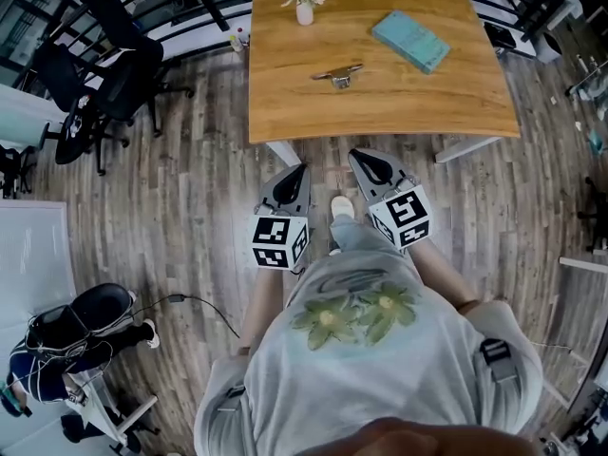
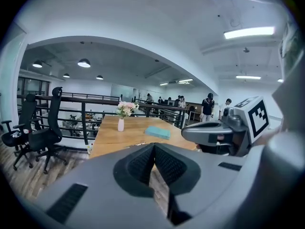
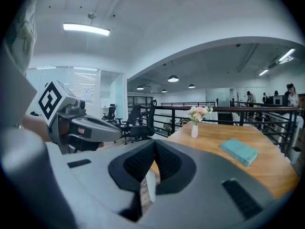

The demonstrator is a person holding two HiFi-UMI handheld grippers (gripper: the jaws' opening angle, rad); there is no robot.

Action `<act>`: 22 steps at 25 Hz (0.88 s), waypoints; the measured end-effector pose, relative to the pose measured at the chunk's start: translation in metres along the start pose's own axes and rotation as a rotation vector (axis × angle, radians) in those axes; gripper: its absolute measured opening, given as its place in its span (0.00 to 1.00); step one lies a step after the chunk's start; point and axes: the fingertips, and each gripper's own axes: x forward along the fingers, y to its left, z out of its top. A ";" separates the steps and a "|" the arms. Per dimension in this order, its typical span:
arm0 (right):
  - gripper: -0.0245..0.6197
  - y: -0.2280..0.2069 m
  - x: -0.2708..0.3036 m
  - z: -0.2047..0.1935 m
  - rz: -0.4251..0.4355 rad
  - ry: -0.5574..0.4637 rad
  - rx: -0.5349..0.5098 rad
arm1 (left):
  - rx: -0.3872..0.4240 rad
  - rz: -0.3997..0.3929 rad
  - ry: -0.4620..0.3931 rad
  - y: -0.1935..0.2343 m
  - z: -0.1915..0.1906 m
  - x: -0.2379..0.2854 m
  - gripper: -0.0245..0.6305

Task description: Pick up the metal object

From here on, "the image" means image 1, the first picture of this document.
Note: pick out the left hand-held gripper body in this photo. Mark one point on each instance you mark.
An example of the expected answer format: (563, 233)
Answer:
(278, 235)

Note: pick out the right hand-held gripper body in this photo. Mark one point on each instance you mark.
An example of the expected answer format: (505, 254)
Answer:
(404, 212)

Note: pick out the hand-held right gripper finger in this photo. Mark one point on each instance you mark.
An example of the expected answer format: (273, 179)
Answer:
(363, 178)
(385, 171)

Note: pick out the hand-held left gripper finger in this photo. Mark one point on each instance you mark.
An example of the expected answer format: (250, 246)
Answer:
(280, 181)
(306, 188)

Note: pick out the person's right forearm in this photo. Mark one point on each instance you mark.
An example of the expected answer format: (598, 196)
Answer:
(442, 278)

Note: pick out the person's left forearm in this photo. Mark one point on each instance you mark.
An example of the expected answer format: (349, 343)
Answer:
(261, 307)

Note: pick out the white table leg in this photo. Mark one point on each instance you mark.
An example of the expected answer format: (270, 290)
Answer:
(284, 152)
(465, 149)

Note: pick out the white shoe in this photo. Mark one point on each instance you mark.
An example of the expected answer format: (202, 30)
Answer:
(342, 206)

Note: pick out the grey trousers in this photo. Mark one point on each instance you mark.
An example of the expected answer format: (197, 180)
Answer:
(356, 235)

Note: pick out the teal book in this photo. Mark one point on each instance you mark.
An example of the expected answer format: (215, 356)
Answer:
(411, 41)

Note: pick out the small yellow bottle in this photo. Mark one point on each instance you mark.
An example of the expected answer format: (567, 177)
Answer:
(239, 41)

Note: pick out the white flower-print shirt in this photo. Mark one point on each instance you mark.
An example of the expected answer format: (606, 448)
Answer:
(370, 378)

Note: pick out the black box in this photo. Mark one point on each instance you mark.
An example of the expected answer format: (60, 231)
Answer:
(499, 35)

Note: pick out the black chair base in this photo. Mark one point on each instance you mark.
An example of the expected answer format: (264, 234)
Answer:
(596, 216)

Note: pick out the black office chair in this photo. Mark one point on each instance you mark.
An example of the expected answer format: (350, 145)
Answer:
(128, 60)
(71, 83)

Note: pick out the grey bin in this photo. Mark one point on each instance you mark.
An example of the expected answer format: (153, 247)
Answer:
(550, 48)

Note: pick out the black round seat with sticker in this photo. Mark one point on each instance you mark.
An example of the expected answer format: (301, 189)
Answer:
(73, 133)

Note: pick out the white desk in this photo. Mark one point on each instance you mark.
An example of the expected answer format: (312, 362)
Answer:
(28, 264)

